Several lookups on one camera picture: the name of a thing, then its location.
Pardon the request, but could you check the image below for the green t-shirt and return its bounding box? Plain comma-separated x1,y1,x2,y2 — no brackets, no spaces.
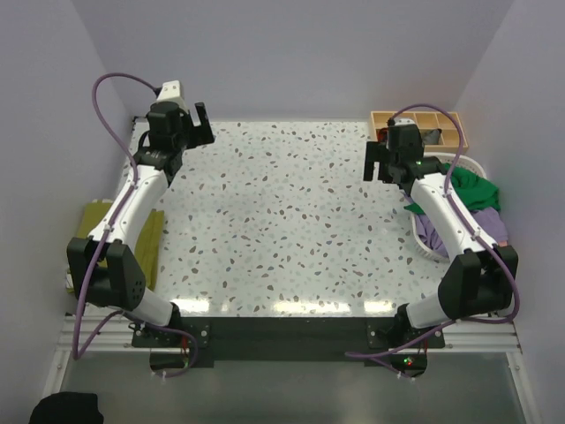
403,163,502,216

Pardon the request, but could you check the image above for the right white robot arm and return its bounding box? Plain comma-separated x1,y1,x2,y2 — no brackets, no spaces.
363,124,520,347

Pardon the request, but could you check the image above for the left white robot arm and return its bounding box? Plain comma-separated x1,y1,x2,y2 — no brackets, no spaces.
67,101,215,346

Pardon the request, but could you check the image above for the dark grey rolled sock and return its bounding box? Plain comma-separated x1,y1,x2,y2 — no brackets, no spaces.
421,128,442,146

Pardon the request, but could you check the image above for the wooden compartment tray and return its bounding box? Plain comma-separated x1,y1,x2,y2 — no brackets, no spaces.
369,110,469,154

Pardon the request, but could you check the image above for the white laundry basket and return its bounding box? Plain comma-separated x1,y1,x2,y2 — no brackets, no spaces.
410,152,486,263

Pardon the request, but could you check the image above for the purple t-shirt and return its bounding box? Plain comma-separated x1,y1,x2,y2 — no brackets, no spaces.
412,207,509,261

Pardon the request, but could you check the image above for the olive folded t-shirt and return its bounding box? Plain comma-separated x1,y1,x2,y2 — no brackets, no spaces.
76,199,164,291

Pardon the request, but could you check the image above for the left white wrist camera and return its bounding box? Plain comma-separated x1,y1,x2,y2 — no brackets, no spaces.
156,80,186,110

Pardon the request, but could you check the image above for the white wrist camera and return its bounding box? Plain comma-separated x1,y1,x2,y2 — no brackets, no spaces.
387,117,416,128
156,80,186,110

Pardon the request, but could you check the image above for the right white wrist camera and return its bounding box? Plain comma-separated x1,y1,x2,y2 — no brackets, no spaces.
387,117,416,128

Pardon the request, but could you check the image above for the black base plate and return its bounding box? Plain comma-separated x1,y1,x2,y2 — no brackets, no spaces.
129,317,446,377

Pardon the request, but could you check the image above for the aluminium rail frame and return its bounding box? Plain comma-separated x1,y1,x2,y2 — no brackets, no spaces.
41,315,543,423

